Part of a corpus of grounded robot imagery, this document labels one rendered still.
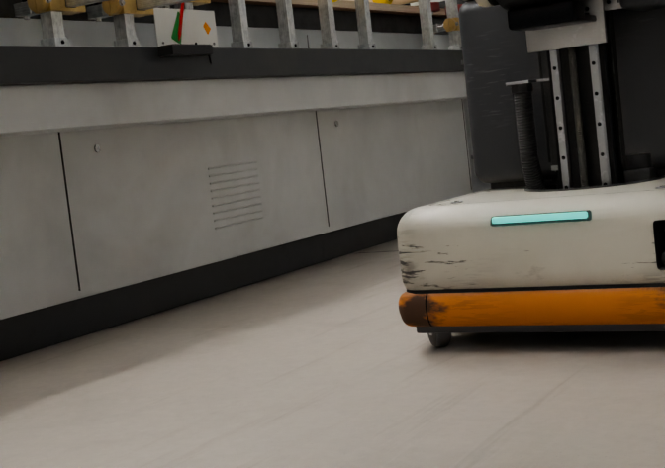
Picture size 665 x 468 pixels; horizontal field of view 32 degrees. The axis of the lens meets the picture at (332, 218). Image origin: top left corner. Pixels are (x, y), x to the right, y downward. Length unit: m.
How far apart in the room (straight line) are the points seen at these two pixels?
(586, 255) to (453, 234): 0.26
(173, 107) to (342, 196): 1.24
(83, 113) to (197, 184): 0.73
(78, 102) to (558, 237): 1.19
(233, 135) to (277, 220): 0.34
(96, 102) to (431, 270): 0.97
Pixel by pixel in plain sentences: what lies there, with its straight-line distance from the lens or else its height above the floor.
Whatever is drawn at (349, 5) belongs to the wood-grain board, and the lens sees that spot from 4.19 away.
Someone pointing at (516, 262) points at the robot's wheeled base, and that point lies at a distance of 2.13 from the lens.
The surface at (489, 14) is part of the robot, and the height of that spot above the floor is 0.65.
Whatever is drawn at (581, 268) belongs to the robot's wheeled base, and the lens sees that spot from 2.09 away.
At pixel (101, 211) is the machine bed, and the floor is 0.31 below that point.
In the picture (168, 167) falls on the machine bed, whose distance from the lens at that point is 3.28.
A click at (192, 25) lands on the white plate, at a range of 3.07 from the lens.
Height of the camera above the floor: 0.45
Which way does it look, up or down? 4 degrees down
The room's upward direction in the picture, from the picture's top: 7 degrees counter-clockwise
